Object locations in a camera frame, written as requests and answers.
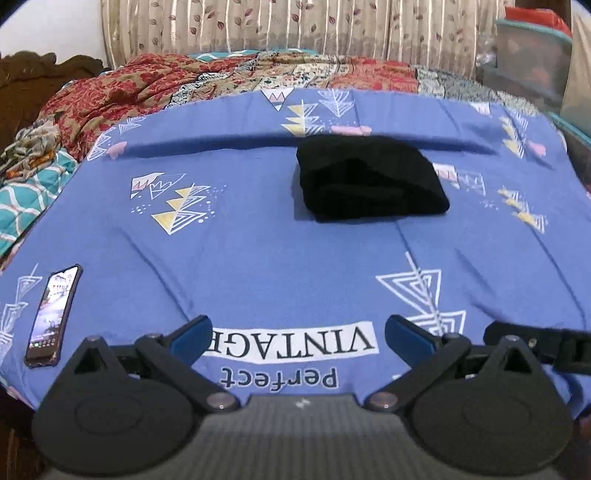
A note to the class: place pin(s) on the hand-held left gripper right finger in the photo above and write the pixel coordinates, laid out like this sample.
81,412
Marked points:
407,337

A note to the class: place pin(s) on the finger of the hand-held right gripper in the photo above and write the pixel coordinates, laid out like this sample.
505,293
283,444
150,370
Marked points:
535,340

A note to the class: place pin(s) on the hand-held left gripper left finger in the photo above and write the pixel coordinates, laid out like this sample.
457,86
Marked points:
190,337

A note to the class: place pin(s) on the black pants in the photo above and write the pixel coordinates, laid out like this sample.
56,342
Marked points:
369,180

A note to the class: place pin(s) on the blue printed bedsheet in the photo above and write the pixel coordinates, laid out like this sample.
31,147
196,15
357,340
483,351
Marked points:
286,258

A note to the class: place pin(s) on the black smartphone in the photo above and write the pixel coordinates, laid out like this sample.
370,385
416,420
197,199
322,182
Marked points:
51,314

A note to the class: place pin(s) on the teal patterned quilt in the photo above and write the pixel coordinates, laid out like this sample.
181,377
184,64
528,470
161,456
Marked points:
27,203

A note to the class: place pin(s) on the grey floral cloth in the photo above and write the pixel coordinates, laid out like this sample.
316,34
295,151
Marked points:
32,145

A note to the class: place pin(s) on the red patchwork blanket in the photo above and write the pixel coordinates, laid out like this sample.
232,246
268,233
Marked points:
138,92

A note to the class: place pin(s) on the clear storage box teal lid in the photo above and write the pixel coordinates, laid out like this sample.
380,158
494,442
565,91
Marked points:
531,64

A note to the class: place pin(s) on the brown wooden headboard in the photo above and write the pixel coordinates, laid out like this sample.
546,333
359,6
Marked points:
27,87

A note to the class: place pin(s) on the beige leaf-print curtain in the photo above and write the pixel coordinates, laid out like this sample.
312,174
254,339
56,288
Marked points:
286,27

